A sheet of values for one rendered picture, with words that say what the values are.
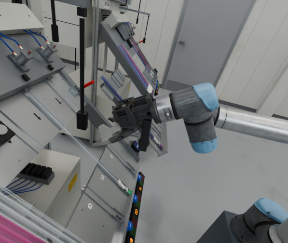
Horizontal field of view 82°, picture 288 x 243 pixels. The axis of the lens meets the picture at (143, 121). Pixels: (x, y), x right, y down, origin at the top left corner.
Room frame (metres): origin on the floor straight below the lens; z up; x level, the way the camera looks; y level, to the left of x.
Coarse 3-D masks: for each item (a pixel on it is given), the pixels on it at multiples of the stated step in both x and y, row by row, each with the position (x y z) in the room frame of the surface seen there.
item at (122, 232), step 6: (138, 162) 0.58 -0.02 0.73; (138, 168) 0.55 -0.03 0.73; (132, 180) 0.48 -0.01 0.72; (132, 186) 0.44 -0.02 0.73; (132, 192) 0.41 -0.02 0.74; (132, 198) 0.39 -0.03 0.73; (126, 204) 0.36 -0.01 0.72; (126, 210) 0.34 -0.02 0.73; (126, 216) 0.32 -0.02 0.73; (126, 222) 0.30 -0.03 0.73; (120, 228) 0.28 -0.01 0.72; (126, 228) 0.28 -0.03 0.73; (120, 234) 0.26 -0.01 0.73; (120, 240) 0.24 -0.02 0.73
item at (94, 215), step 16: (112, 144) 0.55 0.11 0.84; (112, 160) 0.48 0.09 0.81; (128, 160) 0.56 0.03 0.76; (96, 176) 0.37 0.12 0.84; (128, 176) 0.48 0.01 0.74; (96, 192) 0.32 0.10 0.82; (112, 192) 0.37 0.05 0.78; (80, 208) 0.25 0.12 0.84; (96, 208) 0.28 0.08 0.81; (112, 208) 0.31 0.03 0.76; (80, 224) 0.22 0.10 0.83; (96, 224) 0.24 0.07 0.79; (112, 224) 0.27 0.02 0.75; (96, 240) 0.21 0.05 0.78; (112, 240) 0.23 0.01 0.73
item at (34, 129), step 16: (48, 80) 0.53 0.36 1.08; (64, 80) 0.60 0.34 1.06; (16, 96) 0.38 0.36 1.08; (48, 96) 0.47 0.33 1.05; (64, 96) 0.53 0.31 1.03; (0, 112) 0.31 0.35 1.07; (16, 112) 0.35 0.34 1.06; (32, 112) 0.38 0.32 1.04; (64, 112) 0.47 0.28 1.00; (16, 128) 0.31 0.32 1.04; (32, 128) 0.34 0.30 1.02; (48, 128) 0.38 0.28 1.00; (16, 144) 0.28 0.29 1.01; (32, 144) 0.31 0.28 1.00; (0, 160) 0.23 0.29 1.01; (16, 160) 0.25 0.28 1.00; (0, 176) 0.20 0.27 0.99
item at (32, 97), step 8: (32, 96) 0.41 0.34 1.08; (40, 104) 0.41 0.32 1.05; (48, 112) 0.41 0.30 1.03; (56, 120) 0.41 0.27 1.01; (64, 128) 0.41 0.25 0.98; (72, 136) 0.41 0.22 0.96; (80, 144) 0.41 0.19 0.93; (88, 152) 0.41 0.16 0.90; (96, 160) 0.41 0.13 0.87; (104, 168) 0.41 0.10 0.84; (112, 176) 0.41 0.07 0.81; (128, 192) 0.41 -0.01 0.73
